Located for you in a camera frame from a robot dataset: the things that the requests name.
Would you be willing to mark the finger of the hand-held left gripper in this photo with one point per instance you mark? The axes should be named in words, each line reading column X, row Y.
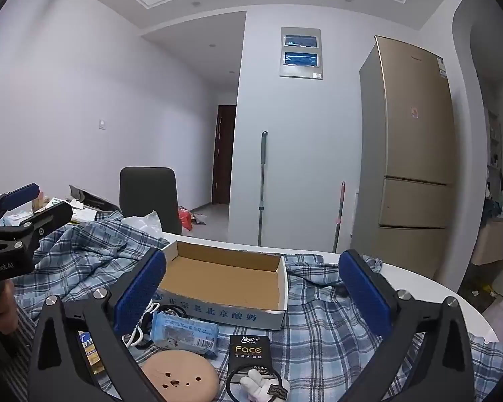
column 21, row 194
column 46, row 217

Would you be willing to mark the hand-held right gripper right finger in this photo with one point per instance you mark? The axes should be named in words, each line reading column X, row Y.
column 364, row 293

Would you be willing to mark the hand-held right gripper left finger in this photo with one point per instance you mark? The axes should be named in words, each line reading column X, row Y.
column 140, row 293

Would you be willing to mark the blue tissue pack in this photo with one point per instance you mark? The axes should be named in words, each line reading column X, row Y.
column 184, row 333

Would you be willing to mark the cardboard box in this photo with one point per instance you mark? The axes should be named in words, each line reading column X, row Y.
column 218, row 276

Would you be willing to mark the round tan wooden disc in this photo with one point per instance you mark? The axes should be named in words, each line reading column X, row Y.
column 180, row 377

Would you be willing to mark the black tissue pack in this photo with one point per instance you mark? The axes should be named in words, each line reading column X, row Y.
column 249, row 349

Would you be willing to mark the person's left hand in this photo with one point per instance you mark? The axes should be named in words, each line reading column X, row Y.
column 5, row 305

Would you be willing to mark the blue plaid shirt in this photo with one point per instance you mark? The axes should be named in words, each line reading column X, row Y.
column 318, row 343

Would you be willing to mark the white plastic bag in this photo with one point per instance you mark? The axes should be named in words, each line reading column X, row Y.
column 144, row 222

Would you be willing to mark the red bag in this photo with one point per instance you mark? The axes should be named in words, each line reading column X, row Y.
column 185, row 217

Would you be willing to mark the dark grey chair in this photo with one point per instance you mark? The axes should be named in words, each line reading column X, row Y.
column 149, row 197

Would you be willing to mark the gold refrigerator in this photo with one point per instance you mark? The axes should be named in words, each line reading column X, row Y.
column 410, row 176

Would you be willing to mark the beige cabinet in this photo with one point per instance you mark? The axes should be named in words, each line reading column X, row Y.
column 492, row 238

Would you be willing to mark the dark blue cloth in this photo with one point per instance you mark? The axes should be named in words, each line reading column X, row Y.
column 491, row 209

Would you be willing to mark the grey green mop pole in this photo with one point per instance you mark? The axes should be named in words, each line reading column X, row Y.
column 263, row 176

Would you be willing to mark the dark brown door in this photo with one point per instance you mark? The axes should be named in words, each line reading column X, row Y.
column 224, row 155

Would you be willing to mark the fridge magnet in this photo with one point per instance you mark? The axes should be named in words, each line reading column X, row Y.
column 414, row 112

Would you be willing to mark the open shelf unit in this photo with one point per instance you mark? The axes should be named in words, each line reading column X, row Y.
column 493, row 155

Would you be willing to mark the grey electrical panel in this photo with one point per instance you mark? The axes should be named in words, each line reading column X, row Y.
column 300, row 52

